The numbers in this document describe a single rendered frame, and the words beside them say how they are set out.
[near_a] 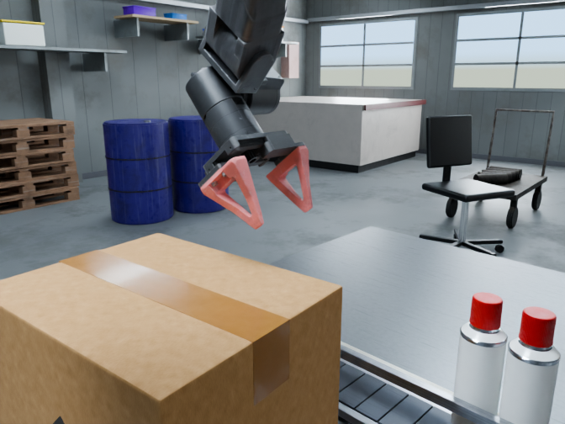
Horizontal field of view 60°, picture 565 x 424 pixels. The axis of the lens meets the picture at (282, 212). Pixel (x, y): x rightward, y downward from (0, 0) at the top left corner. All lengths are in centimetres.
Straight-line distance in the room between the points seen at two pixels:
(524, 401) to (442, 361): 37
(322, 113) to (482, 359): 685
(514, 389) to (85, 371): 44
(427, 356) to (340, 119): 636
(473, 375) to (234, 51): 46
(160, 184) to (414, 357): 397
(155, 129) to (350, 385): 404
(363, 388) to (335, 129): 658
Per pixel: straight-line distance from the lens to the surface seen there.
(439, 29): 921
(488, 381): 64
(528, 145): 877
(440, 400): 66
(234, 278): 54
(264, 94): 67
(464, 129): 414
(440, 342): 104
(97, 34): 728
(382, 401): 77
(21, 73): 676
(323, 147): 741
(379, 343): 101
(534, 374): 61
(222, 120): 60
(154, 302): 50
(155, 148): 467
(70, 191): 596
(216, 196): 56
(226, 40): 59
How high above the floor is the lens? 133
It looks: 15 degrees down
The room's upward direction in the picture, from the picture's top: straight up
